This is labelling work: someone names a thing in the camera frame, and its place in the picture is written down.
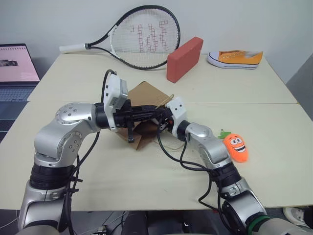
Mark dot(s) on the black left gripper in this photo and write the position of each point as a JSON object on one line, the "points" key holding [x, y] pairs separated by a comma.
{"points": [[122, 117]]}

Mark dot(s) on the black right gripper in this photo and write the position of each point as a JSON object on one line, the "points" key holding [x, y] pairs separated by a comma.
{"points": [[165, 118]]}

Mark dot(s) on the brown paper bag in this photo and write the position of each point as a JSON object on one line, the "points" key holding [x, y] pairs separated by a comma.
{"points": [[146, 94]]}

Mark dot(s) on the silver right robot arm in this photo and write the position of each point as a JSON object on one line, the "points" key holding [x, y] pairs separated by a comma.
{"points": [[212, 147]]}

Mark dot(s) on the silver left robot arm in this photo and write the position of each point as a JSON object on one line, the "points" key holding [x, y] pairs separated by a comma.
{"points": [[61, 137]]}

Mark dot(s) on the orange carrot plush toy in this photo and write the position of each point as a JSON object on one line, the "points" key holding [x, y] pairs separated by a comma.
{"points": [[237, 147]]}

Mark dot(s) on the red foam brick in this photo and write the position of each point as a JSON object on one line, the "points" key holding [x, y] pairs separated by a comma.
{"points": [[182, 60]]}

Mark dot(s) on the black white tennis racket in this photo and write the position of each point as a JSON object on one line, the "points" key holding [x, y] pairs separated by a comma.
{"points": [[151, 36]]}

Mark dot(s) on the dark rounded shape under table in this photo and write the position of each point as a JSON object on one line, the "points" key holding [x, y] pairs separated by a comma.
{"points": [[159, 224]]}

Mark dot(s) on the yellow canvas sneaker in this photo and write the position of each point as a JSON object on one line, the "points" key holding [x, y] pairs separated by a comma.
{"points": [[234, 58]]}

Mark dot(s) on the open laptop with pink screen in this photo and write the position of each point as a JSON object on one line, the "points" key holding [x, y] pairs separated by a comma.
{"points": [[14, 66]]}

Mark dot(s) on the white shoe under table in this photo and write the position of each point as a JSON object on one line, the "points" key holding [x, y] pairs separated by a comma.
{"points": [[297, 215]]}

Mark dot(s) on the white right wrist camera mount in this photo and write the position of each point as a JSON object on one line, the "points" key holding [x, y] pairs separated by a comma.
{"points": [[178, 107]]}

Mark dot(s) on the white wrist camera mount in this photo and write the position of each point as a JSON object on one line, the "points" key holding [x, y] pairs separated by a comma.
{"points": [[178, 107], [113, 91]]}

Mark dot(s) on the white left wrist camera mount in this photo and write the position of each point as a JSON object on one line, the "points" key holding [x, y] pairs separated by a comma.
{"points": [[113, 91]]}

